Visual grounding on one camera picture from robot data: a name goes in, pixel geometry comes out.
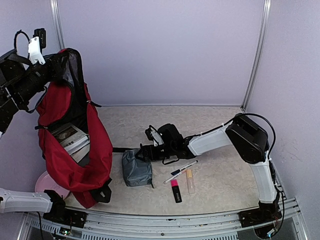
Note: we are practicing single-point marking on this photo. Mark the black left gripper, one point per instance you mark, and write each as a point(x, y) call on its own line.
point(55, 68)

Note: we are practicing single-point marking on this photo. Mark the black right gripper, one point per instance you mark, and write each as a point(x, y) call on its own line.
point(144, 150)

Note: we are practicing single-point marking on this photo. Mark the grey pencil pouch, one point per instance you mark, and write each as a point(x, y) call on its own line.
point(135, 172)

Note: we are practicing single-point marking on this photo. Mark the red backpack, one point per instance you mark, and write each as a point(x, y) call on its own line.
point(70, 102)

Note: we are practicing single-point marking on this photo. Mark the grey white notebook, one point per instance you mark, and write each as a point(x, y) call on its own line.
point(73, 140)

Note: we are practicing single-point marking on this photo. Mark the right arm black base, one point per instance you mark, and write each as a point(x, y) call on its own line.
point(266, 212)

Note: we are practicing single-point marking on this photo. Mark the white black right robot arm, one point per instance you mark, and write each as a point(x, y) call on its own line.
point(249, 139)

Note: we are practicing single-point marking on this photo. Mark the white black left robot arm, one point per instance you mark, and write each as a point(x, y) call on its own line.
point(20, 81)

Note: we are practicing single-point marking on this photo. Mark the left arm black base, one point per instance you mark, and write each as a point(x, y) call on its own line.
point(62, 215)

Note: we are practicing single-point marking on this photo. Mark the white pen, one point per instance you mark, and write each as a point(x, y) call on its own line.
point(180, 171)

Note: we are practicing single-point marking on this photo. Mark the pink black highlighter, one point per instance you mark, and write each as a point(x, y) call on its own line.
point(176, 191)

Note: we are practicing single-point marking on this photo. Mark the pale pink tube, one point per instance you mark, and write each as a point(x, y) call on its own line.
point(190, 181)

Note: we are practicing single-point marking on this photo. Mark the pink plate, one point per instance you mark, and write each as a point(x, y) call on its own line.
point(46, 182)

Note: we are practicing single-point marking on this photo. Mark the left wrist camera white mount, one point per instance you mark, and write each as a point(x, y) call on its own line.
point(35, 46)

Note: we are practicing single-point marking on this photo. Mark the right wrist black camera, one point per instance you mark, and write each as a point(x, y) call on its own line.
point(167, 135)

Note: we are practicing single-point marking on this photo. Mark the left aluminium frame post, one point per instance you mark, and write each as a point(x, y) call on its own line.
point(57, 23)

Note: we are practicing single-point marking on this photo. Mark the aluminium frame post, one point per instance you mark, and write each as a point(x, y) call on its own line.
point(258, 53)
point(57, 23)

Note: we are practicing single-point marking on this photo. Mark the aluminium front rail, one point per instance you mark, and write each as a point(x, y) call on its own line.
point(116, 226)

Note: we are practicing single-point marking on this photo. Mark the right aluminium frame post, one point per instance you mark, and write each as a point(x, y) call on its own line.
point(258, 53)

